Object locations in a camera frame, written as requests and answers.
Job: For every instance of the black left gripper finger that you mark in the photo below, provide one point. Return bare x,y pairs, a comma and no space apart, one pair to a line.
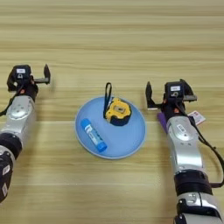
10,83
46,73

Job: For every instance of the pink white small card box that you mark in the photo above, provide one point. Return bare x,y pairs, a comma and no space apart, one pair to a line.
197,117

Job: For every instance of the blue glue stick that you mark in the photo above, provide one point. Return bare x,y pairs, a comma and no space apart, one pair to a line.
93,134

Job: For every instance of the light blue round plate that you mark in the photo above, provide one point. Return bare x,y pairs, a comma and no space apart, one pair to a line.
122,140

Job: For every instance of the black box with white label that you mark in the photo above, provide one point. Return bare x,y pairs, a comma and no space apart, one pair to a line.
21,71
174,89

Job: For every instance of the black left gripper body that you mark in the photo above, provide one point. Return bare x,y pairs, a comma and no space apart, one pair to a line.
29,87

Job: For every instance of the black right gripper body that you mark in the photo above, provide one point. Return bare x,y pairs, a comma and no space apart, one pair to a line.
172,108

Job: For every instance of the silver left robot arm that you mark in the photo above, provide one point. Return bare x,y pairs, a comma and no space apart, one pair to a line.
19,116

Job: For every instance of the yellow black tape measure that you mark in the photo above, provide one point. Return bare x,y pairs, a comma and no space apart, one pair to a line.
118,112

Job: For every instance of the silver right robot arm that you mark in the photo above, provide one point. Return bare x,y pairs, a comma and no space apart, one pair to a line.
186,145

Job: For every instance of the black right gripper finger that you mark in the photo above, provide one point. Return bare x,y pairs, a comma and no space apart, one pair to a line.
188,89
150,97

